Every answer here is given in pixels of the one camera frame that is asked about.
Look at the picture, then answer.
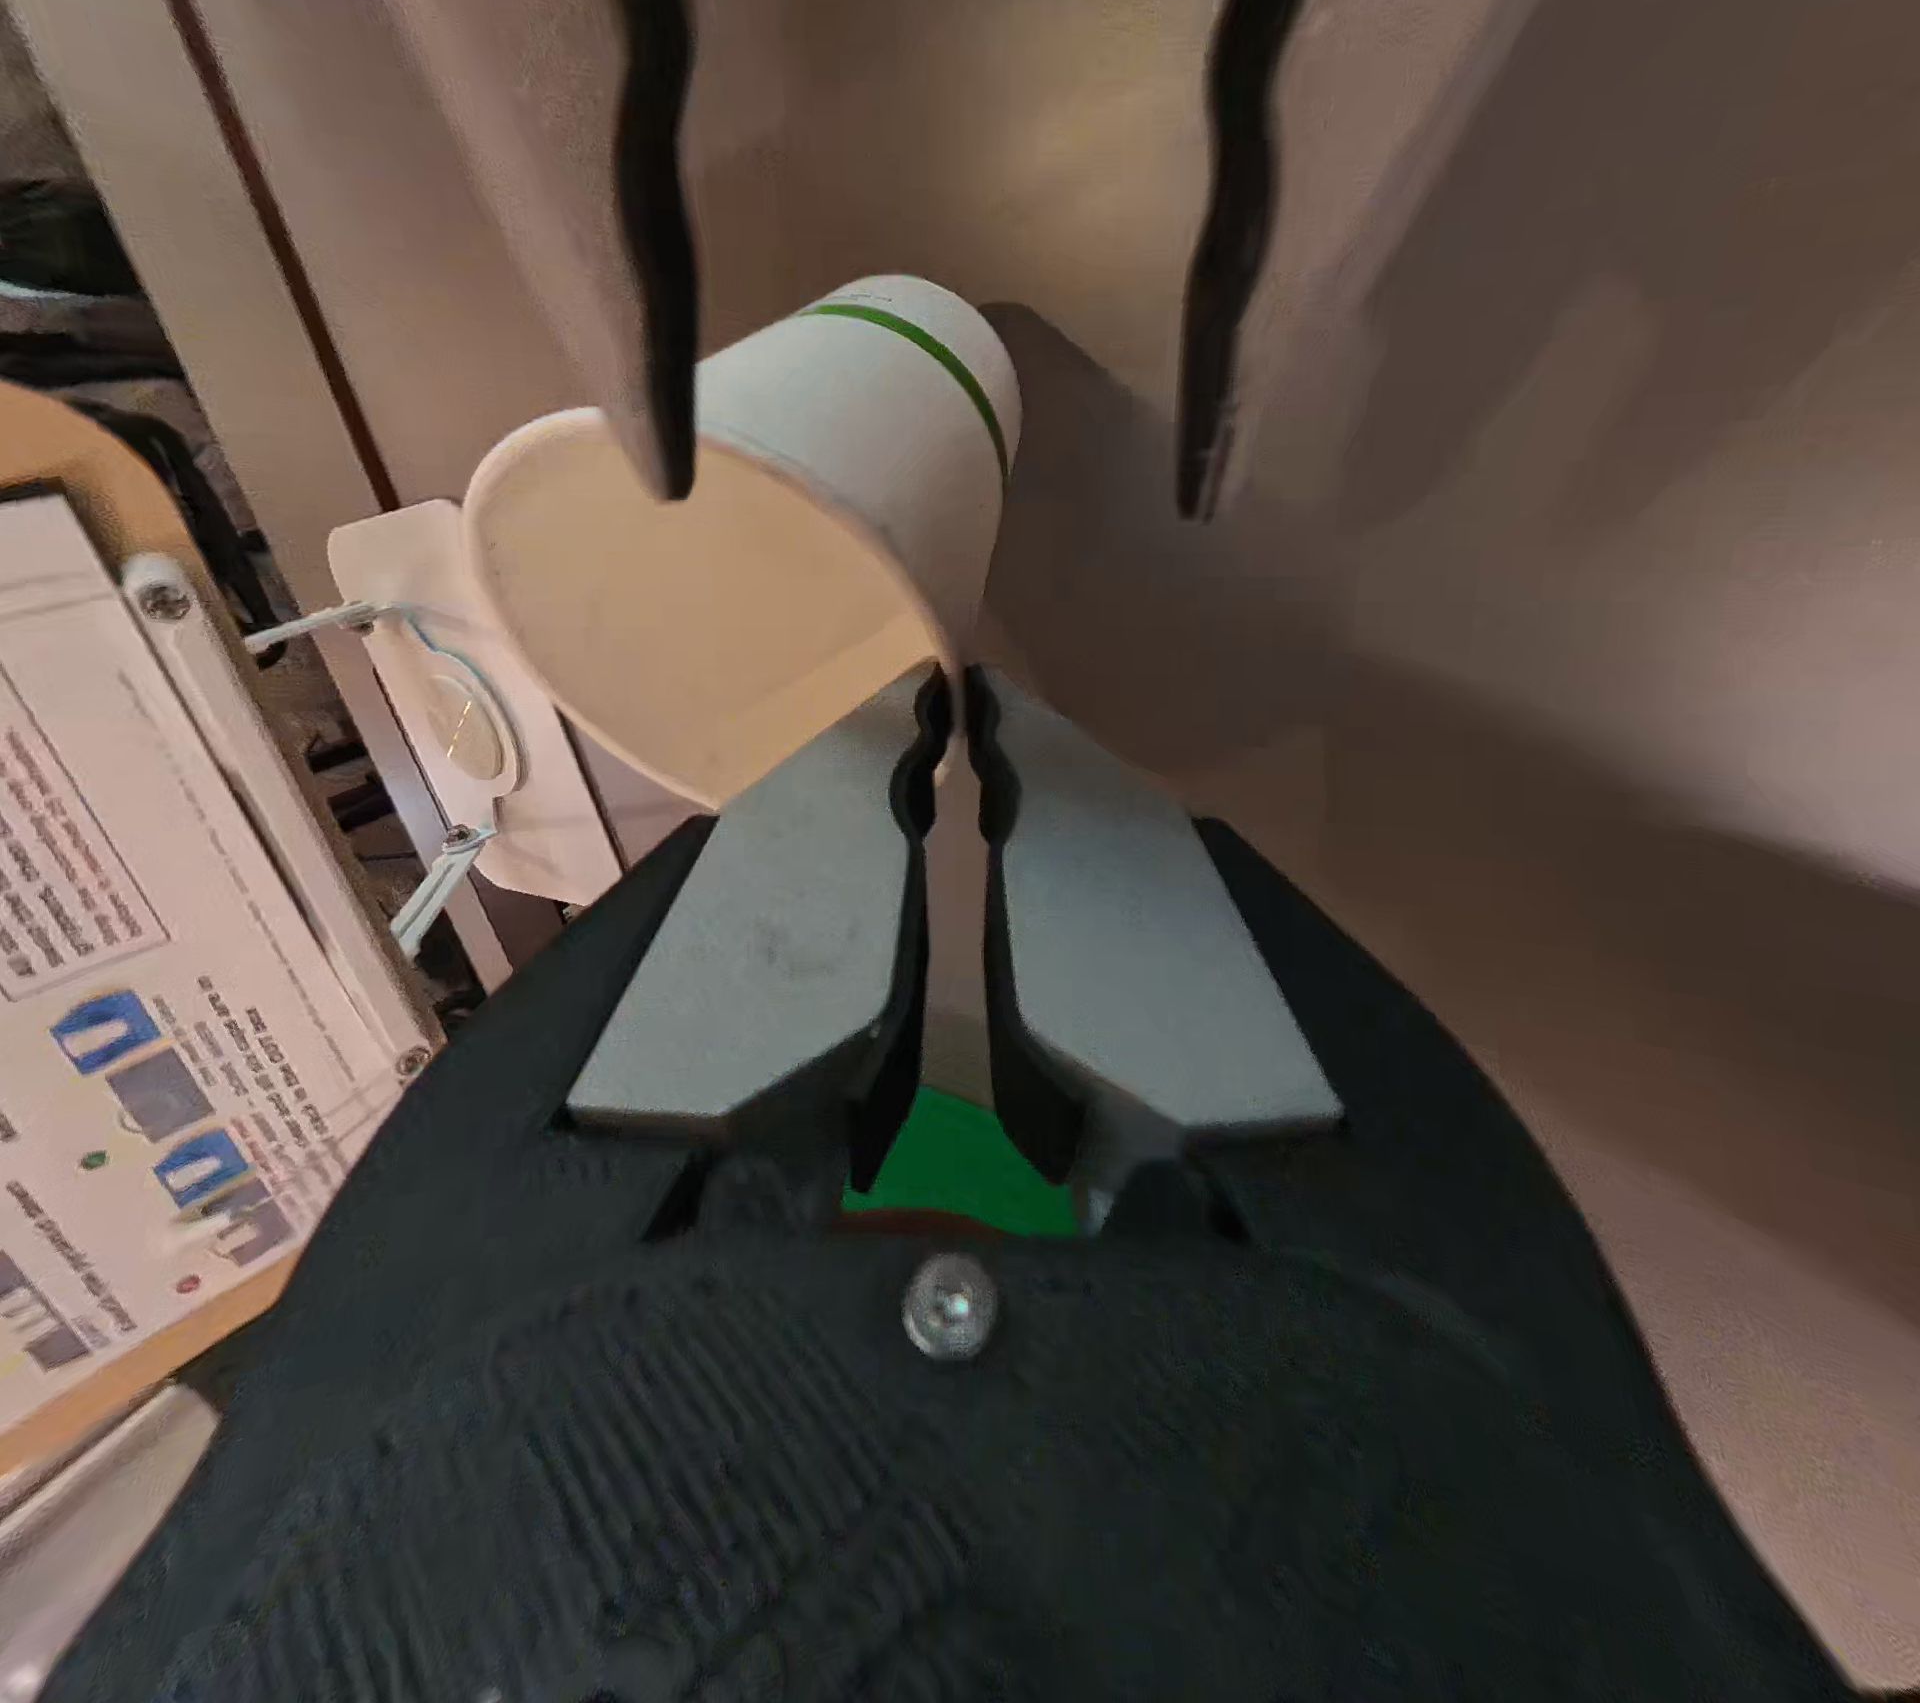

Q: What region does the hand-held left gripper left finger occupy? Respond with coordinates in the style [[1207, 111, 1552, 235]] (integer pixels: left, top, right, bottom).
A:
[[572, 664, 950, 1194]]

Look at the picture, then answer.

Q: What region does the printed instruction sheet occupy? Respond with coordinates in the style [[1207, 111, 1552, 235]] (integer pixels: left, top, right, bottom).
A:
[[0, 490, 408, 1436]]

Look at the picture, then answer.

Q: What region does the white paper cup green band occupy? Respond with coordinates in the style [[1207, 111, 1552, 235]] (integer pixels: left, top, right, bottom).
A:
[[461, 279, 1024, 812]]

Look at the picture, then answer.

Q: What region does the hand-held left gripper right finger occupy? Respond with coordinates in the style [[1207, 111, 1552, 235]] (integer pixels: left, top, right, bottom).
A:
[[963, 669, 1345, 1234]]

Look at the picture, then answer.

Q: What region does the white sheet holder bar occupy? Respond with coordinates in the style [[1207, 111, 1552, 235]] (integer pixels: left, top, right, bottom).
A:
[[123, 555, 440, 1083]]

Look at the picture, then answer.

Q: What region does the wooden display board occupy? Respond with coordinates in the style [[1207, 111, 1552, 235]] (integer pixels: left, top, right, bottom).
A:
[[0, 384, 452, 1486]]

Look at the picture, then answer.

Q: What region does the green plastic bin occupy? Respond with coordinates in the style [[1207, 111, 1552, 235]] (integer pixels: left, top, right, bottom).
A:
[[841, 1083, 1078, 1241]]

